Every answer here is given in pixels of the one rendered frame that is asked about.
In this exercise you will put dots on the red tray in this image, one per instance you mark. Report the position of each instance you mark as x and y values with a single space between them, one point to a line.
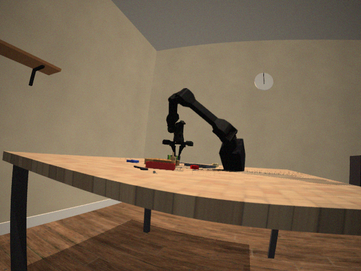
160 165

